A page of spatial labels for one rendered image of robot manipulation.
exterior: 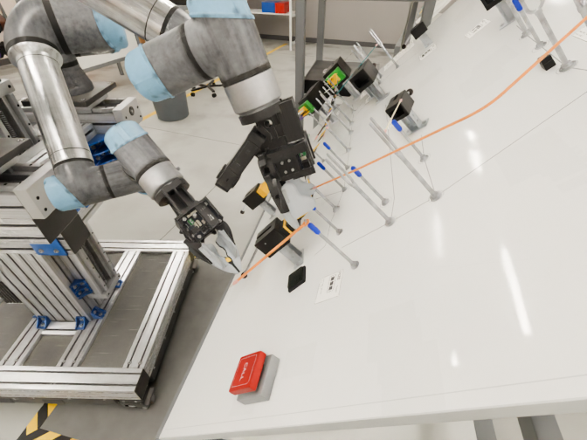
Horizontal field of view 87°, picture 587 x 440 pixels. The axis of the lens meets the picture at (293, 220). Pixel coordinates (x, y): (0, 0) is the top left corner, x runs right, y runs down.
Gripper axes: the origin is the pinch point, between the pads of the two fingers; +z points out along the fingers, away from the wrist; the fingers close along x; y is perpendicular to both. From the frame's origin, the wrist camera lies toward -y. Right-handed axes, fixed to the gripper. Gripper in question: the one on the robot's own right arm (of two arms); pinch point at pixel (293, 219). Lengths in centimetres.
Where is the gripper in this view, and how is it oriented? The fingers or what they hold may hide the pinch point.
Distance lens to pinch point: 55.7
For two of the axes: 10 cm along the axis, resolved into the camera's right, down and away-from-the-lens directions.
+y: 9.3, -2.8, -2.2
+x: 0.5, -5.1, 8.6
